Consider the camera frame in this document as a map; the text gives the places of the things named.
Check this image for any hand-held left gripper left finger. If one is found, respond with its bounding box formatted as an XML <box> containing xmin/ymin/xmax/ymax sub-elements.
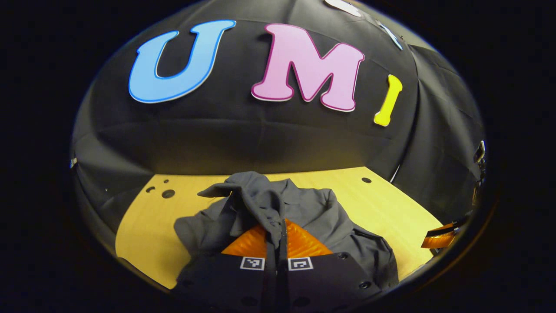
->
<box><xmin>174</xmin><ymin>224</ymin><xmax>279</xmax><ymax>313</ymax></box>

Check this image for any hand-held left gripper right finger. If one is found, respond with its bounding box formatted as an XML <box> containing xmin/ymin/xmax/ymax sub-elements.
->
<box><xmin>278</xmin><ymin>219</ymin><xmax>383</xmax><ymax>313</ymax></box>

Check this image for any gray shirt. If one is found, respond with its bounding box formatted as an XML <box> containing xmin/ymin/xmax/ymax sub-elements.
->
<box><xmin>173</xmin><ymin>171</ymin><xmax>399</xmax><ymax>291</ymax></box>

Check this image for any black backdrop cloth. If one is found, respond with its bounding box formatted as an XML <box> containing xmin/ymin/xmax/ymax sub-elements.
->
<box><xmin>69</xmin><ymin>0</ymin><xmax>486</xmax><ymax>244</ymax></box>

